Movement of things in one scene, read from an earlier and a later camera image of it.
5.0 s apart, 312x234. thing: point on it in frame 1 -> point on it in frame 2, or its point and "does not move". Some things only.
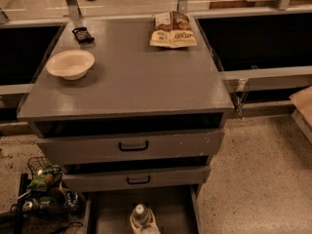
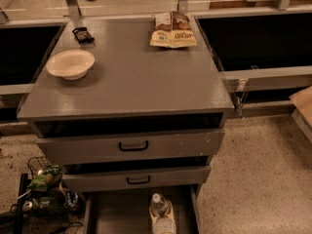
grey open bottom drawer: [175, 209] does not move
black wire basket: [37, 164] does not move
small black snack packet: [83, 36] does not move
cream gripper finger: [155, 228] -> [171, 214]
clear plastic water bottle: [142, 220] -> [158, 205]
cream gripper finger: [136, 229] -> [153, 216]
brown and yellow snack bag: [173, 29] does not move
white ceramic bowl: [71, 64] does not move
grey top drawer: [77, 150] does not move
